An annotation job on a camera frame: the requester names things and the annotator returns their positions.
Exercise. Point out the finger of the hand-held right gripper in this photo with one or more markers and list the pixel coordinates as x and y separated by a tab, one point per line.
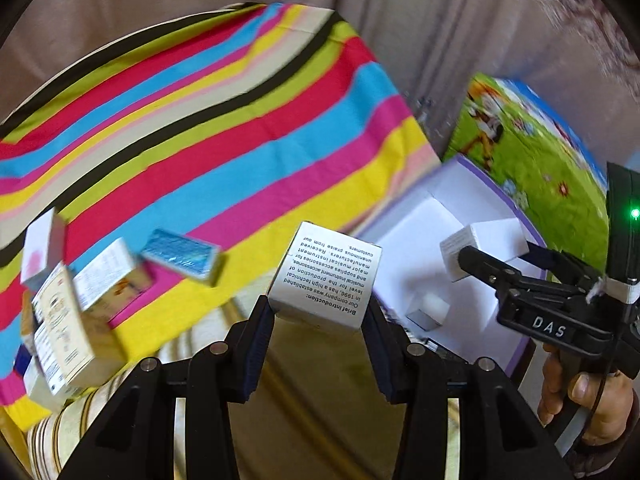
550	260
480	260

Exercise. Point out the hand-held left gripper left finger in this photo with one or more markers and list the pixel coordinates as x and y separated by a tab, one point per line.
255	355

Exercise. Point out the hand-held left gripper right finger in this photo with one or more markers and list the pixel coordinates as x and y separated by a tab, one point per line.
380	355

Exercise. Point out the plain white box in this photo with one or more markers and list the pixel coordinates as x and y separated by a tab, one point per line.
492	237

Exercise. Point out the white box with black text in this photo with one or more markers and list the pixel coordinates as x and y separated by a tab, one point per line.
325	275

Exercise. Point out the cartoon printed storage box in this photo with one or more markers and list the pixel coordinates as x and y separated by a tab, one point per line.
530	160

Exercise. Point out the tall beige box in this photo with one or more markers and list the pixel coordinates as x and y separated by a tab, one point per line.
60	330

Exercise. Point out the person's right forearm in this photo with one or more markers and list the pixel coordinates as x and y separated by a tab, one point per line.
600	457

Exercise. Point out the person's right hand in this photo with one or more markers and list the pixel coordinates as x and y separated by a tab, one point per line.
605	405

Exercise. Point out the small white block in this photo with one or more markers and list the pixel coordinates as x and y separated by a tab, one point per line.
432	307

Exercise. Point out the beige striped cushion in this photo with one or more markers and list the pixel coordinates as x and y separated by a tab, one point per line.
310	410

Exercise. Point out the blue and white box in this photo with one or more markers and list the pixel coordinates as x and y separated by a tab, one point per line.
175	250

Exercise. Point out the cream box with orange print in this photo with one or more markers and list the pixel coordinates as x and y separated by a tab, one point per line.
107	275

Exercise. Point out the white flat box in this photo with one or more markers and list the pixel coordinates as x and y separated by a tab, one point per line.
40	390

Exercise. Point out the colourful striped cloth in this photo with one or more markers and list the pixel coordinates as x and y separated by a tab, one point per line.
225	125

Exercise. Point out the white box with pink mark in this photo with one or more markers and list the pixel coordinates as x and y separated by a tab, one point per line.
42	250

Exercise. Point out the pinkish beige curtain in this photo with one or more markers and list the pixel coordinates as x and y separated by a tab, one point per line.
450	20

